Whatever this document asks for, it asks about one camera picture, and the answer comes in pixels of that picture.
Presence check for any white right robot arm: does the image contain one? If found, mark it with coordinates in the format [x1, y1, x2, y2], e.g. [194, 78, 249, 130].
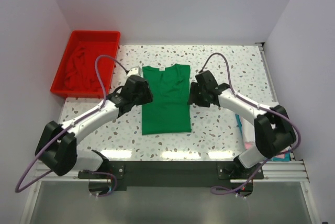
[188, 71, 297, 169]

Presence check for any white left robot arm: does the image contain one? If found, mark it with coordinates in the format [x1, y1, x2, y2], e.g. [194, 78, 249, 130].
[35, 75, 153, 176]

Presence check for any pink folded t-shirt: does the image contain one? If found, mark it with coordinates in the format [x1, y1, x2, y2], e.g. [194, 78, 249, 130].
[244, 142, 289, 161]

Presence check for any red t-shirt in bin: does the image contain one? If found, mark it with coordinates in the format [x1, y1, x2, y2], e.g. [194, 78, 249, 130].
[62, 41, 119, 95]

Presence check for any aluminium frame rail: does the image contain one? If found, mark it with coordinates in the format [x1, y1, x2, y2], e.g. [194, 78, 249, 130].
[40, 161, 309, 182]

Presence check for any green t-shirt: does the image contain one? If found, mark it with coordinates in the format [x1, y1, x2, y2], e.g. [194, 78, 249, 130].
[142, 64, 192, 135]

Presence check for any red plastic bin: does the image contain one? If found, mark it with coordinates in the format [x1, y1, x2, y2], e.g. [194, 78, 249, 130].
[50, 30, 121, 98]

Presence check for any white folded t-shirt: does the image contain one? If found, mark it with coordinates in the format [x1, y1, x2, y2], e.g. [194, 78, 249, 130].
[241, 118, 255, 144]

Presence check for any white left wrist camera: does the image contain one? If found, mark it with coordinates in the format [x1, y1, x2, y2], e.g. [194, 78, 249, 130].
[127, 66, 143, 77]

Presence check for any teal folded t-shirt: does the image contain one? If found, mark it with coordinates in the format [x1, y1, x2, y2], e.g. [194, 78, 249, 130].
[235, 114, 290, 162]

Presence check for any right side aluminium rail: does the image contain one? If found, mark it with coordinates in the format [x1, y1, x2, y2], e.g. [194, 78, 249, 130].
[255, 41, 296, 161]

